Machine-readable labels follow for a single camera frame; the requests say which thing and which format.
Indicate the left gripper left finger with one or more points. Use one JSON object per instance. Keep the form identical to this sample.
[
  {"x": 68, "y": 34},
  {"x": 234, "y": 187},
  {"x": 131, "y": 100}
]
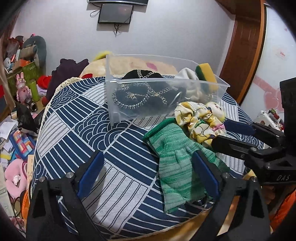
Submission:
[{"x": 88, "y": 173}]

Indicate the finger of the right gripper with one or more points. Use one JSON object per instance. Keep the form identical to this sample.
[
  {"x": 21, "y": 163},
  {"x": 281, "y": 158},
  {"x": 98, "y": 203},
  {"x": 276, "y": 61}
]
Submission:
[
  {"x": 239, "y": 128},
  {"x": 233, "y": 148}
]

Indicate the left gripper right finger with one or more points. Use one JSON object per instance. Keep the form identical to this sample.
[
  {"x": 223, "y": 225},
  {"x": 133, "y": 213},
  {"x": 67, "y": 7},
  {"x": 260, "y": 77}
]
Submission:
[{"x": 208, "y": 173}]

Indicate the white cloth pouch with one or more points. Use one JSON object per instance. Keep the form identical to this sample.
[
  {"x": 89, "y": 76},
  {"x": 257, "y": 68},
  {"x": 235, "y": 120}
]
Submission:
[{"x": 189, "y": 85}]

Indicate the yellow green sponge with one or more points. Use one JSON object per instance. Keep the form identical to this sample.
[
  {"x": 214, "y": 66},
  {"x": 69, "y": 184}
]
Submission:
[{"x": 204, "y": 73}]

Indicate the black chain-trimmed pouch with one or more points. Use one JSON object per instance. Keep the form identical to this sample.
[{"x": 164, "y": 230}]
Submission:
[{"x": 143, "y": 94}]

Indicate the green knit glove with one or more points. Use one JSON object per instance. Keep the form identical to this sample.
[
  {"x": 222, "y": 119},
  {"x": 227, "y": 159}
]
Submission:
[{"x": 179, "y": 182}]

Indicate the yellow floral scrunchie cloth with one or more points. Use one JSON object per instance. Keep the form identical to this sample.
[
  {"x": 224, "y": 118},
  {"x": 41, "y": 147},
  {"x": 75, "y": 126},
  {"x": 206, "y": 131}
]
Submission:
[{"x": 199, "y": 123}]

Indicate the blue patterned table cloth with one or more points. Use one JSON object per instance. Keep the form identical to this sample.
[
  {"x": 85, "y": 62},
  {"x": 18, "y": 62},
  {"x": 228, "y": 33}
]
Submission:
[{"x": 126, "y": 200}]

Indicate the colourful checkered book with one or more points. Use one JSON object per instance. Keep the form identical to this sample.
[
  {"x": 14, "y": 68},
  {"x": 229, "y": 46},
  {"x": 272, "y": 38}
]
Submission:
[{"x": 23, "y": 144}]

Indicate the pink plush slipper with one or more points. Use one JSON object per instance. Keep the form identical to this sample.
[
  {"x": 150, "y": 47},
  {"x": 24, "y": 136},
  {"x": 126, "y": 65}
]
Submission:
[{"x": 16, "y": 177}]

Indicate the clear plastic storage box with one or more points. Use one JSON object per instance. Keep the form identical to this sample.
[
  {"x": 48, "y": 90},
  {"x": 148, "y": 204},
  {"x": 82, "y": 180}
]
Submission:
[{"x": 117, "y": 114}]

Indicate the wooden door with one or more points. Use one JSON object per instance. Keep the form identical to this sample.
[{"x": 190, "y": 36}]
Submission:
[{"x": 245, "y": 47}]

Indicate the dark purple cloth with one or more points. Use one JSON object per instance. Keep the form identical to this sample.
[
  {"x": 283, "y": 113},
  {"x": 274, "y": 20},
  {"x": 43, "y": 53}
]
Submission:
[{"x": 68, "y": 68}]

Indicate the beige patchwork plush blanket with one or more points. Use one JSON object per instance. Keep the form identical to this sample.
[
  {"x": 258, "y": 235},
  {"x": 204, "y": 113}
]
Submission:
[{"x": 119, "y": 66}]

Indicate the pink rabbit figurine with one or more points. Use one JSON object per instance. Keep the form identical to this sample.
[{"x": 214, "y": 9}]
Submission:
[{"x": 23, "y": 91}]

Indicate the yellow plush behind blanket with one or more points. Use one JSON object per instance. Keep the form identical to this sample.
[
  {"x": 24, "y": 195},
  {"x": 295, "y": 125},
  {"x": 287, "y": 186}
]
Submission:
[{"x": 102, "y": 55}]

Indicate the green storage box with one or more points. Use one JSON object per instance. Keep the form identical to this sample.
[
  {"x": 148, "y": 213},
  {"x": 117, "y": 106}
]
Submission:
[{"x": 30, "y": 71}]

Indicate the grey green plush toy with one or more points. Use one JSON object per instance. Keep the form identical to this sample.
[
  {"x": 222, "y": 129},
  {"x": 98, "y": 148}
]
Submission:
[{"x": 34, "y": 48}]

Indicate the small wall-mounted screen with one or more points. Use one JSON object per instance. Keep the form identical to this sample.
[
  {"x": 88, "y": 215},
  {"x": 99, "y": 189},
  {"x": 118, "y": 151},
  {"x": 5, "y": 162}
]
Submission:
[{"x": 115, "y": 14}]

